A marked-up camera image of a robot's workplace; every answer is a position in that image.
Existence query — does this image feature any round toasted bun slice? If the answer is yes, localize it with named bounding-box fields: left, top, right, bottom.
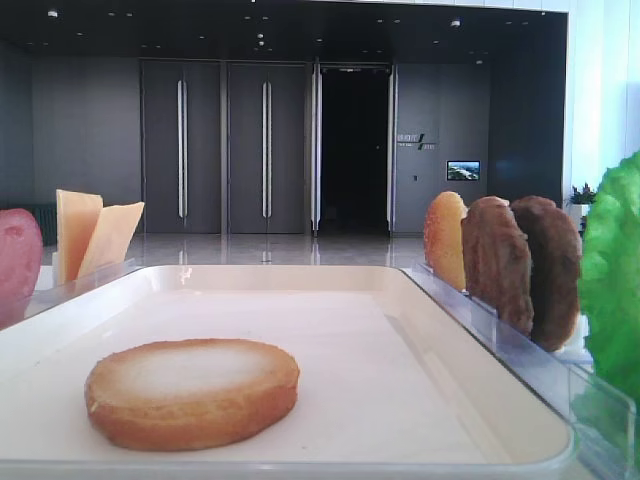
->
left=84, top=338, right=300, bottom=451

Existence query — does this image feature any front brown meat patty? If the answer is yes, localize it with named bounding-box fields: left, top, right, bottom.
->
left=461, top=196, right=534, bottom=336

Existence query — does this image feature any front yellow cheese slice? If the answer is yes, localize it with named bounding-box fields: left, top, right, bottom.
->
left=78, top=202, right=145, bottom=277

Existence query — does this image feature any yellow cheese slice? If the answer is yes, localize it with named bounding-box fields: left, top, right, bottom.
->
left=56, top=189, right=103, bottom=284
left=78, top=202, right=145, bottom=277

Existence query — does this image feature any rear dark meat patty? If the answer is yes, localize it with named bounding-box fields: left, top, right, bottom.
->
left=511, top=196, right=582, bottom=352

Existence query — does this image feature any rear yellow cheese slice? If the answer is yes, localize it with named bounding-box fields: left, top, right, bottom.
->
left=56, top=189, right=103, bottom=284

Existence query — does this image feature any green lettuce leaf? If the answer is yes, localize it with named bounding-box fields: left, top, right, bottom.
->
left=571, top=151, right=640, bottom=451

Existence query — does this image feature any upright golden bun slice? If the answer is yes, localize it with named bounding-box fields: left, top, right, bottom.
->
left=424, top=191, right=467, bottom=291

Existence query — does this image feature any middle dark double door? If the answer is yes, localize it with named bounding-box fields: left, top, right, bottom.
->
left=229, top=64, right=306, bottom=234

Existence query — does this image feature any dark double door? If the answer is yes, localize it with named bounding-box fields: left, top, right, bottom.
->
left=141, top=61, right=221, bottom=234
left=229, top=64, right=306, bottom=234

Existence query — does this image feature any cream rectangular plastic tray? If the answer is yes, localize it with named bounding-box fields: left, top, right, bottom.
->
left=1, top=266, right=575, bottom=479

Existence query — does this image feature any left dark double door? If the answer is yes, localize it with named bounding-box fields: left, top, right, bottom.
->
left=141, top=61, right=221, bottom=234

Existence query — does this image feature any potted green plant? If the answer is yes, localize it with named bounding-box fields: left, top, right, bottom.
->
left=568, top=183, right=596, bottom=205

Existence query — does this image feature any left clear acrylic rack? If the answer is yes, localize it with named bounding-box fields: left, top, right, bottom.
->
left=24, top=253, right=140, bottom=319

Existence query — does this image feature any clear acrylic rack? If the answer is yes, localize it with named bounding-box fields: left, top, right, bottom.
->
left=24, top=253, right=140, bottom=319
left=404, top=263, right=639, bottom=479

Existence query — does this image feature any right clear acrylic rack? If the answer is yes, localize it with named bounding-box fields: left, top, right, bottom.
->
left=404, top=263, right=639, bottom=479

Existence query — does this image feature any wall mounted small screen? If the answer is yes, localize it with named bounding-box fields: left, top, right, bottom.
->
left=446, top=161, right=481, bottom=181

